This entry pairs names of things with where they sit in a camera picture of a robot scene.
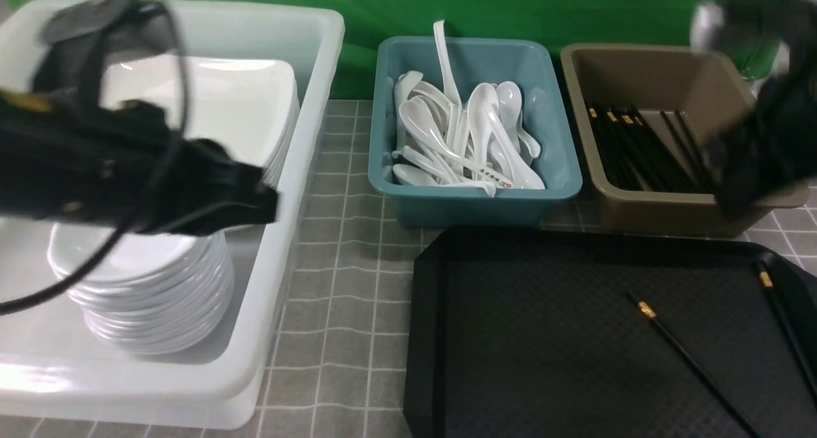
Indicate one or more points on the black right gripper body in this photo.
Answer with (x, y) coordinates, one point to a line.
(773, 145)

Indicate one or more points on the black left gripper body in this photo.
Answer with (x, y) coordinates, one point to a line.
(125, 166)

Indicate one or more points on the black chopstick gold band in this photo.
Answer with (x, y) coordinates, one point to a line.
(703, 376)

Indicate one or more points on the white ceramic soup spoon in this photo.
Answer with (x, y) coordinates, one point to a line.
(419, 122)

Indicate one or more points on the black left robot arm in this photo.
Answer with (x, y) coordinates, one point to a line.
(19, 163)

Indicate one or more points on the stack of white bowls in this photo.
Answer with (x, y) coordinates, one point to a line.
(155, 295)

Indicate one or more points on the brown plastic bin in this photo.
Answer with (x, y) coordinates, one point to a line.
(706, 89)

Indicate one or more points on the bundle of black chopsticks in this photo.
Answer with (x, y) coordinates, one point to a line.
(635, 158)

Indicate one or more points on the stack of white square plates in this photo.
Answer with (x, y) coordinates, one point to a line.
(249, 106)

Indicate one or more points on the large white plastic tub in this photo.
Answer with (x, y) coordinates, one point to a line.
(52, 367)

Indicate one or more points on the green backdrop cloth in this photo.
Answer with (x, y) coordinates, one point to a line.
(552, 23)

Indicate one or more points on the teal plastic bin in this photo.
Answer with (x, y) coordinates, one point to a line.
(475, 60)

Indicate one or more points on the pile of white spoons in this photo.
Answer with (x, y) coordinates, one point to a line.
(490, 133)

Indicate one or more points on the grey checked tablecloth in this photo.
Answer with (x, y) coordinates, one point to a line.
(337, 363)

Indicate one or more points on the black serving tray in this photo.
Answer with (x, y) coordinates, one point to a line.
(529, 333)

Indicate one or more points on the upright white spoon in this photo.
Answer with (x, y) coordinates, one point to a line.
(450, 88)

